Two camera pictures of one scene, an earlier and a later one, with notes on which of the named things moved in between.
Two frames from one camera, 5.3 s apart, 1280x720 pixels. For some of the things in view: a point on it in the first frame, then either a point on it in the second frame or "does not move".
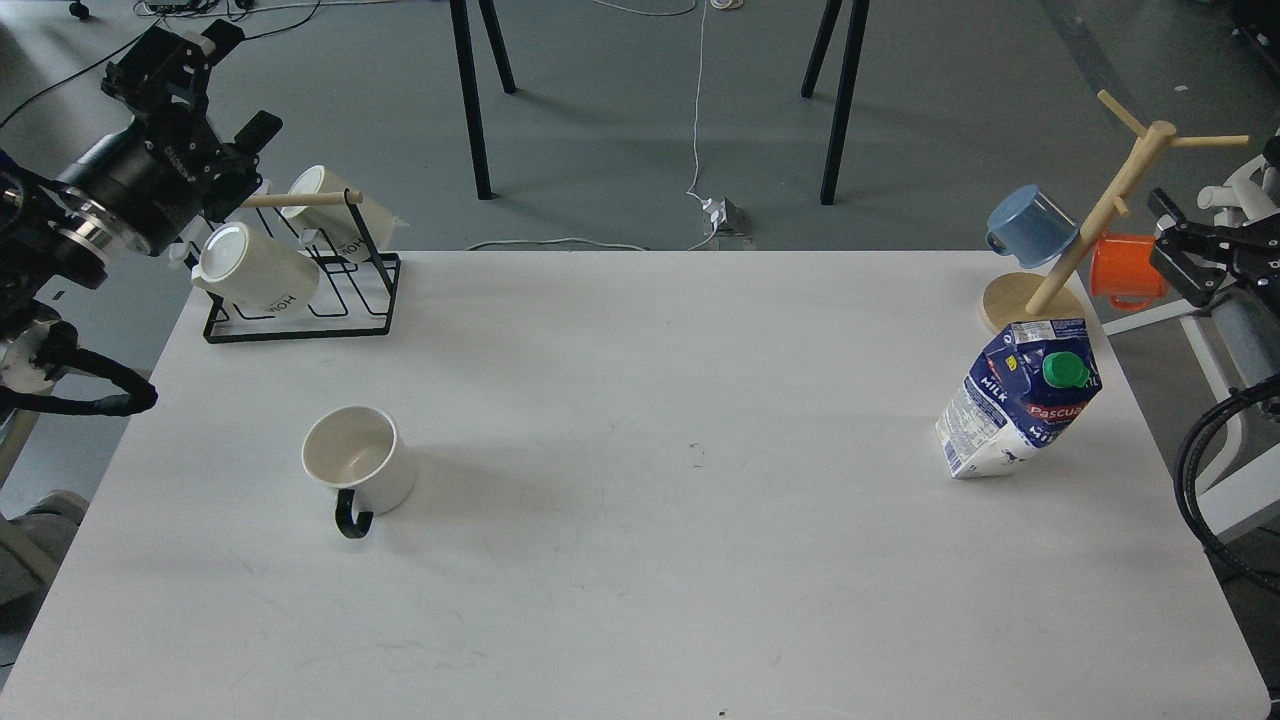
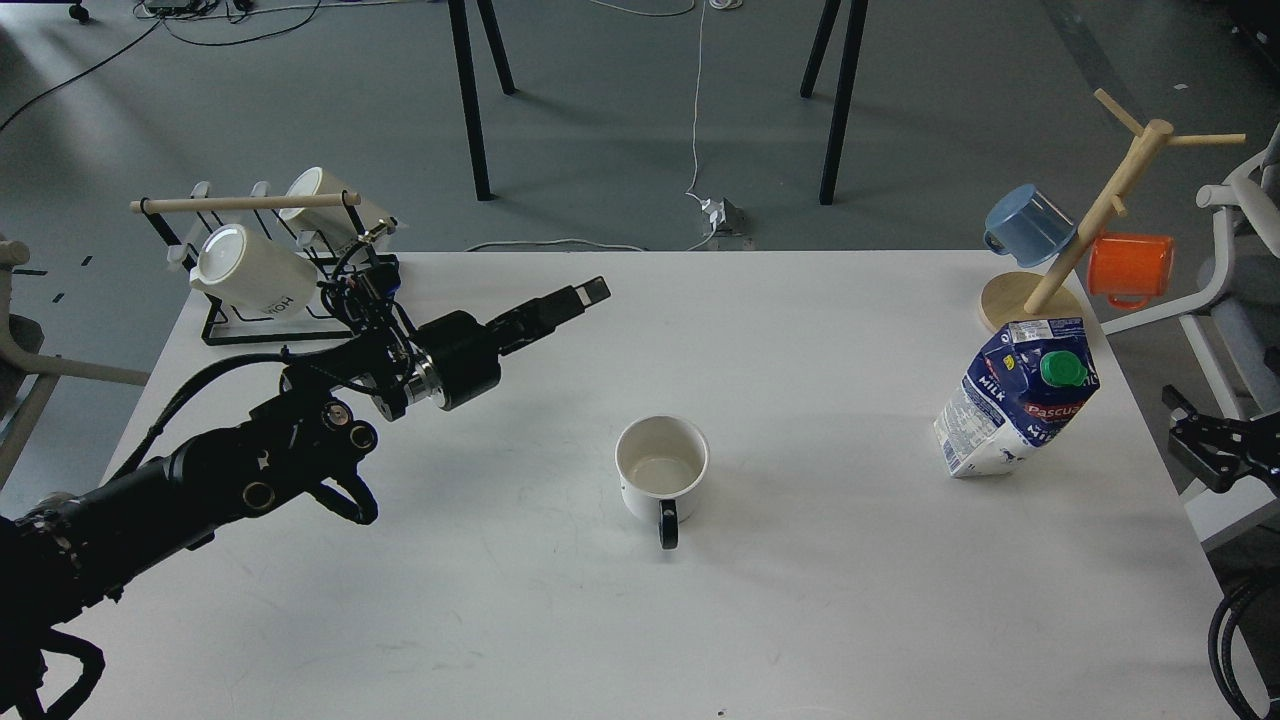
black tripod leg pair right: x=859 y=14 does not move
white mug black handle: x=361 y=453 -> x=661 y=463
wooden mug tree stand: x=1034 y=296 does not move
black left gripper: x=166 y=170 -> x=457 y=353
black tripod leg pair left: x=470 y=87 does not move
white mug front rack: x=253 y=271 does not move
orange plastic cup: x=1122 y=271 does not move
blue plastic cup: x=1031 y=226 does not move
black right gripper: x=1195 y=260 -> x=1220 y=449
